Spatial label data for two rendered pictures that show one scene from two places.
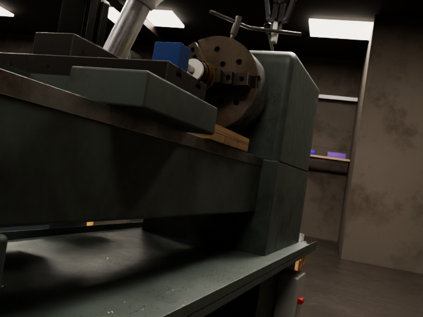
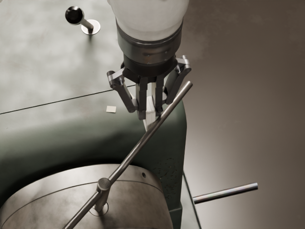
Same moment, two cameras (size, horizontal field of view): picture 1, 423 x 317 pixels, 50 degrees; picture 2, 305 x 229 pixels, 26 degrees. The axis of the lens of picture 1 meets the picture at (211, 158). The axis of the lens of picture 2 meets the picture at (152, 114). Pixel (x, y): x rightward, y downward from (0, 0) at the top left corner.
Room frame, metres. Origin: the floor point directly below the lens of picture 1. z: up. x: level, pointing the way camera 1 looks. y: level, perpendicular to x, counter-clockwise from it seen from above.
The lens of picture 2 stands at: (1.11, 0.18, 2.25)
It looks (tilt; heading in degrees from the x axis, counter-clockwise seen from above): 59 degrees down; 323
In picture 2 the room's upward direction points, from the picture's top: straight up
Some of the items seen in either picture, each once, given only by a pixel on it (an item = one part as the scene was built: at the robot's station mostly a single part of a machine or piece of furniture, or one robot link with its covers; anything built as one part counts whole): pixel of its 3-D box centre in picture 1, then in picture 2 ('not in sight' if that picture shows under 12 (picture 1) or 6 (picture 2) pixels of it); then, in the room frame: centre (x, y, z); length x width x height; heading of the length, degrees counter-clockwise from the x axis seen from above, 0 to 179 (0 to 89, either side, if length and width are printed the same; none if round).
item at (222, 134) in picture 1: (171, 131); not in sight; (1.28, 0.12, 0.88); 0.36 x 0.30 x 0.04; 68
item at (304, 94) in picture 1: (245, 113); (43, 74); (1.91, -0.11, 1.06); 0.59 x 0.48 x 0.39; 158
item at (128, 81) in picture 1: (70, 97); not in sight; (0.92, 0.30, 0.89); 0.53 x 0.30 x 0.06; 68
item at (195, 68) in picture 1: (184, 65); not in sight; (1.29, 0.12, 1.08); 0.13 x 0.07 x 0.07; 158
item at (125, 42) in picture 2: not in sight; (149, 29); (1.57, -0.16, 1.53); 0.09 x 0.09 x 0.06
